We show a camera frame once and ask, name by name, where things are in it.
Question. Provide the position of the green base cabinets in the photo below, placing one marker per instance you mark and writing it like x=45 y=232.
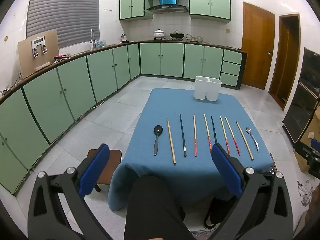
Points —
x=75 y=80

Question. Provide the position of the brown kitchen countertop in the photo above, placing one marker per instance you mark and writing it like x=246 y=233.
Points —
x=232 y=49

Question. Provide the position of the black wok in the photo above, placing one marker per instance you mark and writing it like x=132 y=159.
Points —
x=177 y=35

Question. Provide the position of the person's right forearm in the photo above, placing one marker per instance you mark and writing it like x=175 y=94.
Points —
x=312 y=220

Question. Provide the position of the metal spoon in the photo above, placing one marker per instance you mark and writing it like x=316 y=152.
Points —
x=251 y=136

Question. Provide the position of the brown wooden stool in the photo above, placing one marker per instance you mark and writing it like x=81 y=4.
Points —
x=115 y=160

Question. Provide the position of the plain bamboo chopstick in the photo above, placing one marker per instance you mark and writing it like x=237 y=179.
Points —
x=244 y=140
x=171 y=142

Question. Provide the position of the range hood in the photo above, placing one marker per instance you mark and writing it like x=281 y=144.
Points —
x=167 y=8

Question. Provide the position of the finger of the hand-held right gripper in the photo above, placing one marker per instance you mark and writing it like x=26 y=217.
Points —
x=306 y=148

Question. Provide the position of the blue tablecloth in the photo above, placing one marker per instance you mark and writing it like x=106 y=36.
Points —
x=175 y=100

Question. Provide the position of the translucent bottle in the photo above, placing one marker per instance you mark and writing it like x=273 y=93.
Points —
x=101 y=43

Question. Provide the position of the grey window blind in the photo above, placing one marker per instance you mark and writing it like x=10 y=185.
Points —
x=62 y=10

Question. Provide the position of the white pot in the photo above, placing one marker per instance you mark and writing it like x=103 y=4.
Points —
x=158 y=34

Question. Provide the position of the metal faucet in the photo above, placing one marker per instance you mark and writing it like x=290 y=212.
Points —
x=92 y=33

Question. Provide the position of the dark blue chopstick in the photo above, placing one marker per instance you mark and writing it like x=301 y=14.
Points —
x=182 y=135
x=213 y=130

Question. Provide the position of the black glass cabinet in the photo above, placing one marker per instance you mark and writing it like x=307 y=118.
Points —
x=300 y=105

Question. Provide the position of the white utensil holder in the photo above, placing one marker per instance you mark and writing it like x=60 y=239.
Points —
x=207 y=90

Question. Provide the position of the person's black trouser leg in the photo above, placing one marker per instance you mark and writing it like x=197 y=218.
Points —
x=150 y=205

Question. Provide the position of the white water purifier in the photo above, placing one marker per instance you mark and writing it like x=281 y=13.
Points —
x=38 y=41

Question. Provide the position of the glass jar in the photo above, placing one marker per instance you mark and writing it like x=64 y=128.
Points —
x=200 y=38
x=190 y=38

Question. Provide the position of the metal kettle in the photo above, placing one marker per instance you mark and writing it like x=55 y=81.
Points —
x=123 y=38

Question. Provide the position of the cardboard panel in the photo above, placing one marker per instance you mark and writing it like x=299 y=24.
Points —
x=25 y=55

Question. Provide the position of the red cloth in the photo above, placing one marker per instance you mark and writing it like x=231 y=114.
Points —
x=61 y=57

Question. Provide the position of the green upper cabinets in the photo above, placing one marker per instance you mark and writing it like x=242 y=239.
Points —
x=210 y=2

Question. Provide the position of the crumpled patterned cloth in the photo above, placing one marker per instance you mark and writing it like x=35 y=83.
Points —
x=306 y=192

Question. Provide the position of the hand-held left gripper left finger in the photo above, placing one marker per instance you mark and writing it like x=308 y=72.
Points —
x=95 y=170

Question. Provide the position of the black spoon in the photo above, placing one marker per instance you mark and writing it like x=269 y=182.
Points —
x=157 y=132

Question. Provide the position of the wooden door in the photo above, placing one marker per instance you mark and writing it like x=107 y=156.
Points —
x=287 y=55
x=257 y=42

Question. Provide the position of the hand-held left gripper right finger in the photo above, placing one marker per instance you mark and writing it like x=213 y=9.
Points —
x=225 y=170

